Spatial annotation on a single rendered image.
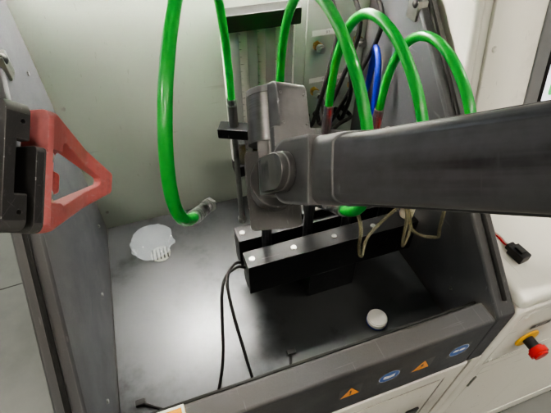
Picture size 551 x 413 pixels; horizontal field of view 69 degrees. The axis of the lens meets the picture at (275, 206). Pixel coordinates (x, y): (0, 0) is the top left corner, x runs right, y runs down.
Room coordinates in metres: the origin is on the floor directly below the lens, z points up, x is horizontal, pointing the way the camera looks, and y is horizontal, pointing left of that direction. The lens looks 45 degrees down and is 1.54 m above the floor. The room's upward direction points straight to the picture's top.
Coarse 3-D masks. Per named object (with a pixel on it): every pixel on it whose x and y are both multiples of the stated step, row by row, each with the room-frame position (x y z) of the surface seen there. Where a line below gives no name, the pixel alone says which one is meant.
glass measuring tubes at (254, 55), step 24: (240, 24) 0.71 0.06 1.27; (264, 24) 0.73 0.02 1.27; (240, 48) 0.74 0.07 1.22; (264, 48) 0.76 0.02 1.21; (288, 48) 0.75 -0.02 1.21; (240, 72) 0.72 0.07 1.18; (264, 72) 0.75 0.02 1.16; (288, 72) 0.75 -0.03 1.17; (240, 96) 0.72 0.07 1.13; (240, 120) 0.71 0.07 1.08; (240, 144) 0.71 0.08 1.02; (240, 168) 0.71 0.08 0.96
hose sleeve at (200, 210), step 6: (198, 204) 0.39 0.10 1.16; (204, 204) 0.38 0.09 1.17; (210, 204) 0.39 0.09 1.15; (192, 210) 0.34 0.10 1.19; (198, 210) 0.35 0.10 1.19; (204, 210) 0.36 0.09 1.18; (210, 210) 0.38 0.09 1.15; (198, 216) 0.34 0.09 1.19; (204, 216) 0.35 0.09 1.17; (198, 222) 0.33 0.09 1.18
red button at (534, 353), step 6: (528, 336) 0.37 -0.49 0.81; (534, 336) 0.38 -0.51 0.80; (516, 342) 0.37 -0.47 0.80; (522, 342) 0.37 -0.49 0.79; (528, 342) 0.36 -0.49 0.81; (534, 342) 0.36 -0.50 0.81; (528, 348) 0.35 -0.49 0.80; (534, 348) 0.35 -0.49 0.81; (540, 348) 0.34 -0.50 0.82; (546, 348) 0.34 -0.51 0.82; (528, 354) 0.34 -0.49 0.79; (534, 354) 0.34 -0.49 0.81; (540, 354) 0.34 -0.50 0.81; (546, 354) 0.34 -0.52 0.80
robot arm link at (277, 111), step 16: (256, 96) 0.37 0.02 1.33; (272, 96) 0.36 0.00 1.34; (288, 96) 0.36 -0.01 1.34; (304, 96) 0.37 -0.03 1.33; (256, 112) 0.36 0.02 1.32; (272, 112) 0.35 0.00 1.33; (288, 112) 0.34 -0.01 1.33; (304, 112) 0.35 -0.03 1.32; (256, 128) 0.35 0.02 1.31; (272, 128) 0.33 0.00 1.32; (288, 128) 0.33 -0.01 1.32; (304, 128) 0.34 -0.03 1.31; (256, 144) 0.35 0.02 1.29; (272, 144) 0.32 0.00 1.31; (272, 160) 0.27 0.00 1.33; (288, 160) 0.26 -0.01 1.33; (272, 176) 0.26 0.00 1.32; (288, 176) 0.25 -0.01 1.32; (272, 192) 0.26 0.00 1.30
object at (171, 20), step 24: (168, 0) 0.40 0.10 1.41; (216, 0) 0.62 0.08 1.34; (168, 24) 0.38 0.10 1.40; (168, 48) 0.36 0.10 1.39; (168, 72) 0.34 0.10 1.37; (168, 96) 0.32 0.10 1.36; (168, 120) 0.31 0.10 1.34; (168, 144) 0.30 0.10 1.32; (168, 168) 0.29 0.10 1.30; (168, 192) 0.28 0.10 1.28; (192, 216) 0.32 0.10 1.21
